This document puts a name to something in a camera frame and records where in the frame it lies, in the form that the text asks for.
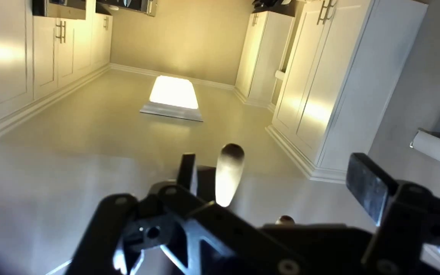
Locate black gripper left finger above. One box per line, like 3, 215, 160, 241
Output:
65, 151, 302, 275

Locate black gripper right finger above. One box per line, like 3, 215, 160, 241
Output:
345, 151, 440, 275

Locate white window valance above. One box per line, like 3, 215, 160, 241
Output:
408, 126, 440, 174

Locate large white upper cabinet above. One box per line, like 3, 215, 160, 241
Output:
264, 0, 429, 184

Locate white cabinets above microwave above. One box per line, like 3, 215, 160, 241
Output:
30, 13, 114, 103

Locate narrow white upper cabinet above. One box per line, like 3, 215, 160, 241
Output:
234, 9, 296, 109

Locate tall white wall cabinet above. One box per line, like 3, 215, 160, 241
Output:
0, 0, 35, 143

